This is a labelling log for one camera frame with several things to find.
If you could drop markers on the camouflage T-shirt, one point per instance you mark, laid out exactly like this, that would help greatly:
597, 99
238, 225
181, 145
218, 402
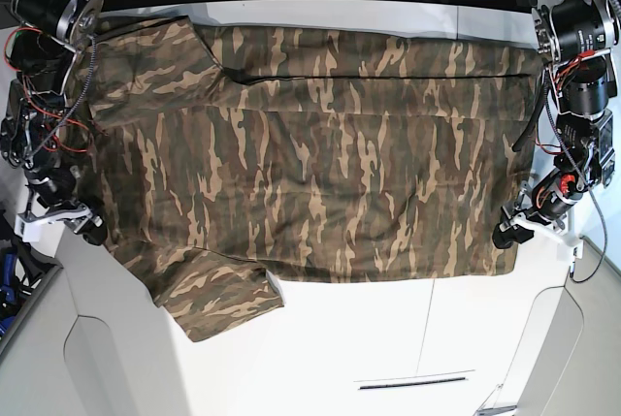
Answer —
208, 292

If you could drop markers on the blue items bin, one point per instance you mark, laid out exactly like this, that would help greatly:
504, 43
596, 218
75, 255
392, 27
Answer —
25, 276

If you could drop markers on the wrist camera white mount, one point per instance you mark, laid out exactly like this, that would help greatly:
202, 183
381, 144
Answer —
552, 232
29, 227

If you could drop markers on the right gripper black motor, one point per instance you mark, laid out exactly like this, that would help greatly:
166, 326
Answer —
53, 188

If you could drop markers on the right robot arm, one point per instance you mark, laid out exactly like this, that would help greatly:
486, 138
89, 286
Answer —
43, 62

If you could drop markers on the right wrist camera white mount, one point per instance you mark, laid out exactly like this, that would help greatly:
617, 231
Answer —
29, 227

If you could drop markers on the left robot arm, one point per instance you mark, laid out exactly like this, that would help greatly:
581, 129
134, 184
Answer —
576, 39

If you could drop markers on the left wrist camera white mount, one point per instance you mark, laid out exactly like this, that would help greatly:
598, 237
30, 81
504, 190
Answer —
552, 232

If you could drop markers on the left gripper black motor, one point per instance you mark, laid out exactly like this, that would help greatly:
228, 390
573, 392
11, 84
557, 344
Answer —
548, 202

